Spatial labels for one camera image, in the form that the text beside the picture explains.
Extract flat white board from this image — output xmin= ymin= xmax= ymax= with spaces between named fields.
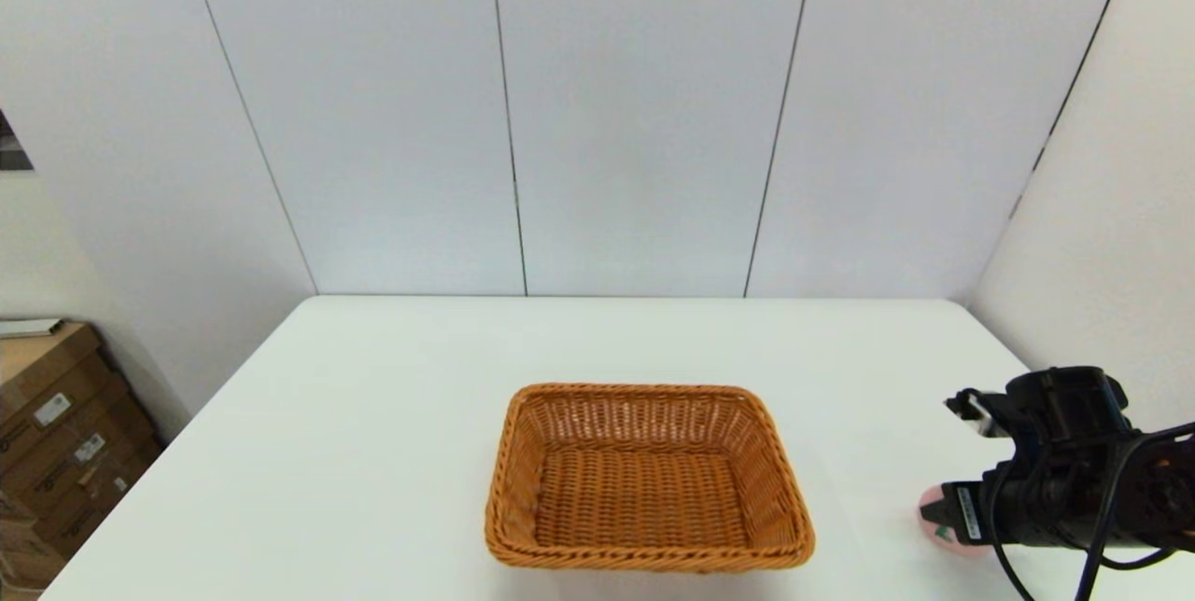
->
xmin=0 ymin=317 xmax=67 ymax=341

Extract pale cardboard box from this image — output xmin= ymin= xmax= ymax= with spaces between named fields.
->
xmin=0 ymin=493 xmax=68 ymax=594

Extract orange woven wicker basket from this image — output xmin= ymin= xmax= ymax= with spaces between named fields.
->
xmin=485 ymin=384 xmax=816 ymax=573

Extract pink peach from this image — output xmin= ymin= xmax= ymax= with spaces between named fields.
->
xmin=919 ymin=485 xmax=992 ymax=554

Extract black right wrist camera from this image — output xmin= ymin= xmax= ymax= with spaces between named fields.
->
xmin=945 ymin=366 xmax=1136 ymax=454

